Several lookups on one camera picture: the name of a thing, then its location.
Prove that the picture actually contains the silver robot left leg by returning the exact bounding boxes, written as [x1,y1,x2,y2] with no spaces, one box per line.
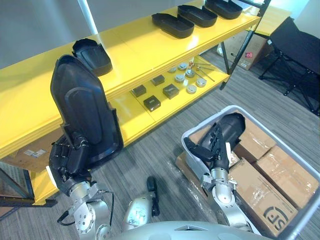
[123,191,157,232]

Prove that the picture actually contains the white round pole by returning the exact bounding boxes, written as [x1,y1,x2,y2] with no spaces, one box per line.
[77,0,100,35]

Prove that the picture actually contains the black plastic housing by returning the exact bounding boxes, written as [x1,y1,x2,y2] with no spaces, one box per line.
[49,54,125,168]
[199,112,247,157]
[151,12,195,39]
[71,38,113,77]
[177,4,218,28]
[205,0,244,20]

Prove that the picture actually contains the grey plastic bin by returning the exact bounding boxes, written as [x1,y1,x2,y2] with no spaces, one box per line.
[181,104,320,240]

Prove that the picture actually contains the silver robot torso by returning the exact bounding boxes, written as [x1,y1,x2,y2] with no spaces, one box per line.
[107,219,272,240]

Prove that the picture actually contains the labelled cardboard box under shelf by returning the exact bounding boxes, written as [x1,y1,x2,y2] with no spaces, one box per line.
[1,129,65,174]

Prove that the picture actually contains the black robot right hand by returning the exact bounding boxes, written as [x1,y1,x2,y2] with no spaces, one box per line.
[183,123,232,171]

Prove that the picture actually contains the yellow metal shelf unit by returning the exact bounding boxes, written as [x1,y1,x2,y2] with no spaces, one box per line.
[0,5,262,207]

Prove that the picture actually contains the cardboard box with black logo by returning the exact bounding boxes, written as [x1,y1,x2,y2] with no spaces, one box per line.
[227,157,300,238]

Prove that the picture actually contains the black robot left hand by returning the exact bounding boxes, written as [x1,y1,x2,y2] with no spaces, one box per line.
[48,134,93,198]

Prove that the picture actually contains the taped brown cardboard box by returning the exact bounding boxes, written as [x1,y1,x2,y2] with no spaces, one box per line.
[233,119,278,164]
[189,126,214,146]
[254,144,320,210]

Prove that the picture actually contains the cardboard box with pink label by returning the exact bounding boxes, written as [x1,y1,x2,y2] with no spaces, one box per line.
[226,29,275,71]

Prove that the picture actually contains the small dark square box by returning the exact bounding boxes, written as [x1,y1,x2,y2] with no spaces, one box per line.
[143,95,161,111]
[162,84,179,100]
[131,84,147,98]
[150,75,166,87]

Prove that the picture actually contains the dark robot left foot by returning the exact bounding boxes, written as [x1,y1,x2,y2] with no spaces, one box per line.
[145,175,161,216]

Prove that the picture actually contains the yellow side shelf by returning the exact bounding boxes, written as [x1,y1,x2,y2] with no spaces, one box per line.
[254,4,293,37]

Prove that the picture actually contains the black folding chair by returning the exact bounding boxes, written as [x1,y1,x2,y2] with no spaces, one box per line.
[258,16,320,114]

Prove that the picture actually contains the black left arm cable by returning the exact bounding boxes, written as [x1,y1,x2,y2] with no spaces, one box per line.
[56,189,116,224]

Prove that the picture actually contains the black metal shelf frame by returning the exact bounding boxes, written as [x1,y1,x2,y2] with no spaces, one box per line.
[0,159,59,221]
[219,0,273,91]

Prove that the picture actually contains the flat cardboard in plastic wrap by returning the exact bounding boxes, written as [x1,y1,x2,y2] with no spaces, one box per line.
[174,151,209,201]

